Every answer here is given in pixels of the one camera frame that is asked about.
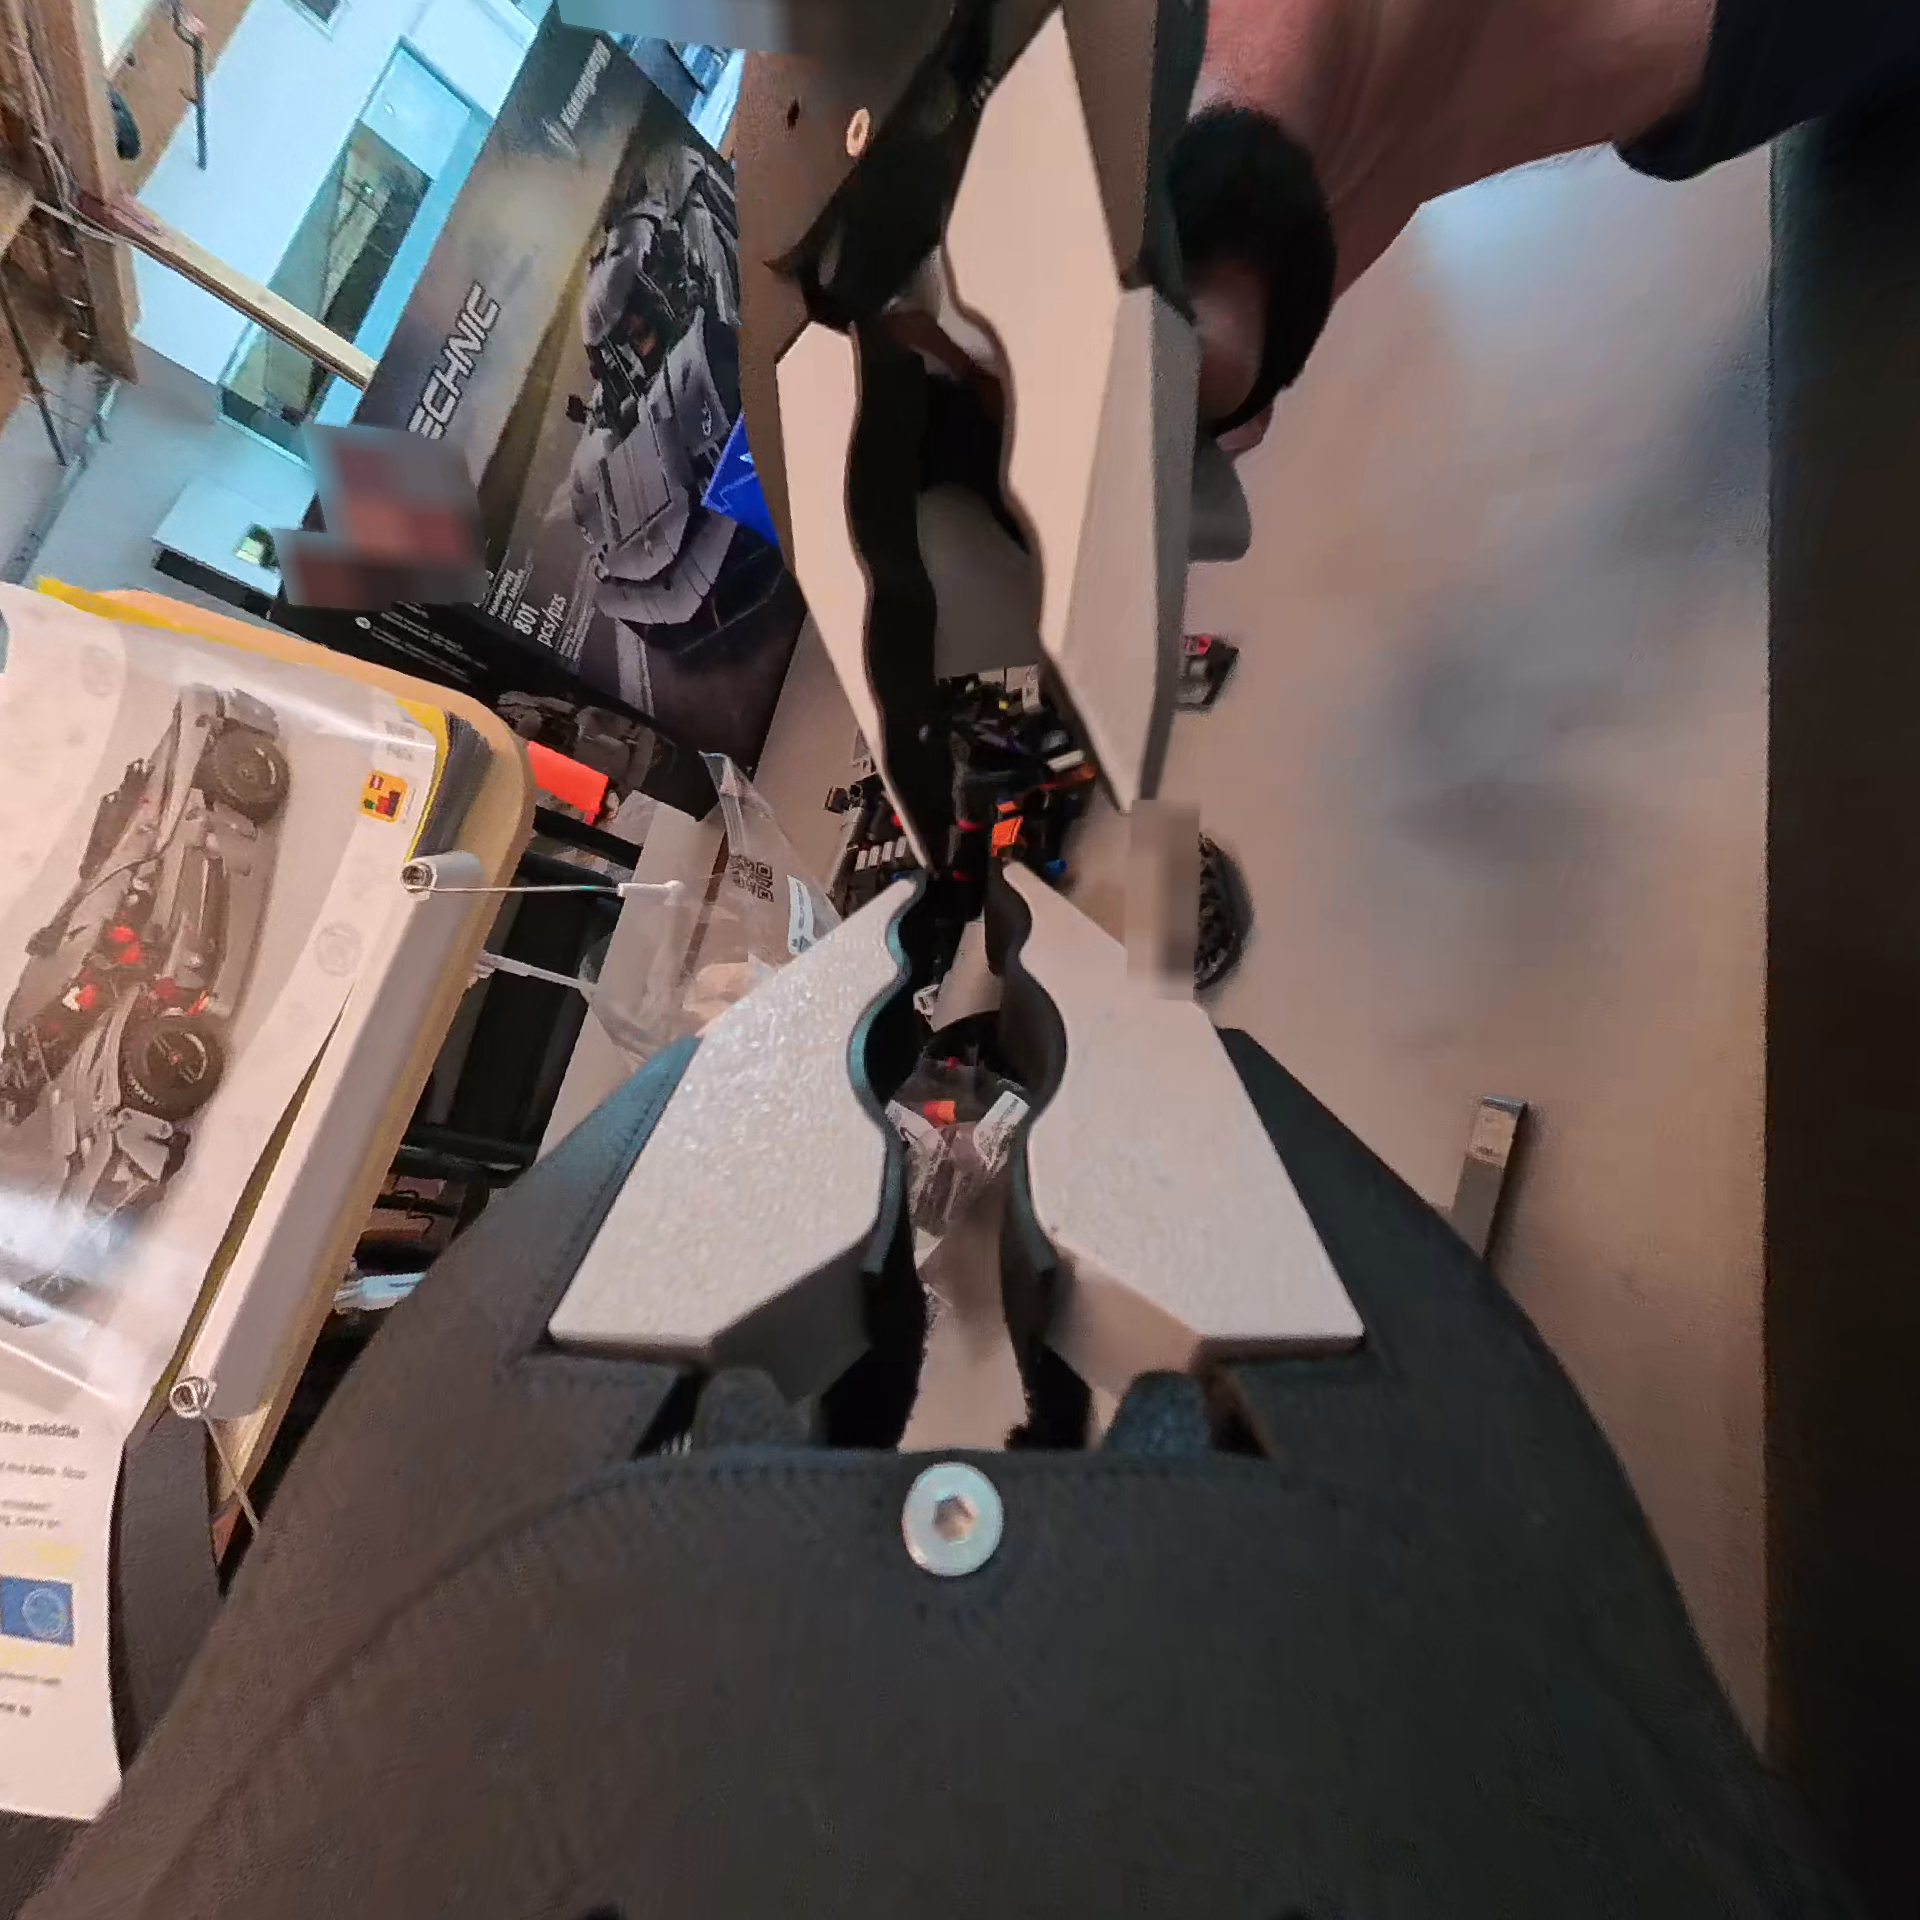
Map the black grey lego plate assembly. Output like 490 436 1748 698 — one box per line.
1191 833 1255 993

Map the partly built lego car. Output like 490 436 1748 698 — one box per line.
831 668 1104 993

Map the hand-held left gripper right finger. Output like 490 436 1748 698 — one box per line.
993 866 1369 1402

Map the white wooden book stand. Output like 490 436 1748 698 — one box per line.
30 576 542 1503

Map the printed paper sheet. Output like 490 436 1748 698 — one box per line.
0 1394 120 1824

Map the dark lego box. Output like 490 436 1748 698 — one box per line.
270 31 810 781

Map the person's right hand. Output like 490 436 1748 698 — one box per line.
1197 0 1714 455

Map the white instruction booklet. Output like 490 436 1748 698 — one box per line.
0 616 496 1353

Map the long grey lego beam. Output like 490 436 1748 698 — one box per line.
1447 1096 1528 1261

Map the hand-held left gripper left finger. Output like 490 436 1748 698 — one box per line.
546 874 922 1409

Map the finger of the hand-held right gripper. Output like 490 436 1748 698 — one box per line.
776 299 964 876
941 0 1204 823

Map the black dotted edge pad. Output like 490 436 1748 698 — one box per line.
1761 105 1920 1788

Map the page holder cord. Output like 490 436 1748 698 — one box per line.
401 853 698 911
169 1376 270 1536

